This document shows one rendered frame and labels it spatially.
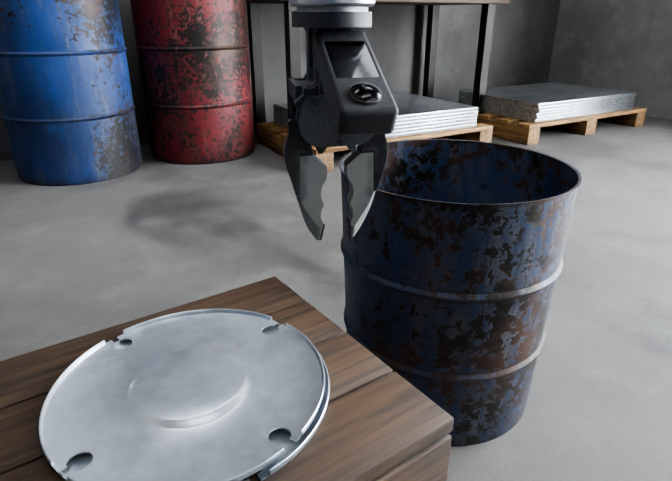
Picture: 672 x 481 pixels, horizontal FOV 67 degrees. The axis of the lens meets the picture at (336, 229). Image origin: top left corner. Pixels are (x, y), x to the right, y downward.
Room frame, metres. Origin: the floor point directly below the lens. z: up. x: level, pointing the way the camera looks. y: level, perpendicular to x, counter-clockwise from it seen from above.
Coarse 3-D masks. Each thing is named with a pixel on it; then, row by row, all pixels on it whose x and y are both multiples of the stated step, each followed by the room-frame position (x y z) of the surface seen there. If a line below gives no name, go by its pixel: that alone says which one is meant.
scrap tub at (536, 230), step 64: (384, 192) 0.74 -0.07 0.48; (448, 192) 1.09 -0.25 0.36; (512, 192) 1.02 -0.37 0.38; (576, 192) 0.79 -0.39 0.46; (384, 256) 0.74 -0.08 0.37; (448, 256) 0.69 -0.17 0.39; (512, 256) 0.70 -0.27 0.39; (384, 320) 0.75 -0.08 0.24; (448, 320) 0.70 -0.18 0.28; (512, 320) 0.71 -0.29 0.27; (448, 384) 0.70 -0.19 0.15; (512, 384) 0.73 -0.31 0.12
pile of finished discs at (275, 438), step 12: (276, 324) 0.56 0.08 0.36; (120, 348) 0.52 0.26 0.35; (324, 396) 0.43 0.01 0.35; (324, 408) 0.41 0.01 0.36; (276, 432) 0.38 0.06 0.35; (288, 432) 0.38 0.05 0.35; (312, 432) 0.38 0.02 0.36; (276, 444) 0.37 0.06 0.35; (288, 444) 0.37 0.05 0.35; (300, 444) 0.36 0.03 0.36; (84, 456) 0.35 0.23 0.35; (288, 456) 0.35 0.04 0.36; (72, 468) 0.34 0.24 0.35; (264, 468) 0.34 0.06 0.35; (276, 468) 0.34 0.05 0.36
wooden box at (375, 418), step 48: (240, 288) 0.67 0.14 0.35; (288, 288) 0.67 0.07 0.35; (96, 336) 0.55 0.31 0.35; (336, 336) 0.55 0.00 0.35; (0, 384) 0.45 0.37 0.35; (48, 384) 0.45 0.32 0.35; (336, 384) 0.45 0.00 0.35; (384, 384) 0.45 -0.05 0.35; (0, 432) 0.38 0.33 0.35; (336, 432) 0.38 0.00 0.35; (384, 432) 0.38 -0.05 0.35; (432, 432) 0.39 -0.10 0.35; (0, 480) 0.33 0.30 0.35; (48, 480) 0.33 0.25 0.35; (288, 480) 0.33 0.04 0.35; (336, 480) 0.33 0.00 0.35; (384, 480) 0.35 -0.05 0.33; (432, 480) 0.39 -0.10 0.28
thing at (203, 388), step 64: (192, 320) 0.57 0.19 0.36; (256, 320) 0.57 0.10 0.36; (64, 384) 0.44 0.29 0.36; (128, 384) 0.44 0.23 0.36; (192, 384) 0.44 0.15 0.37; (256, 384) 0.44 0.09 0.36; (320, 384) 0.44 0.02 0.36; (64, 448) 0.35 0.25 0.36; (128, 448) 0.35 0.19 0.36; (192, 448) 0.35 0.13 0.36; (256, 448) 0.35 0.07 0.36
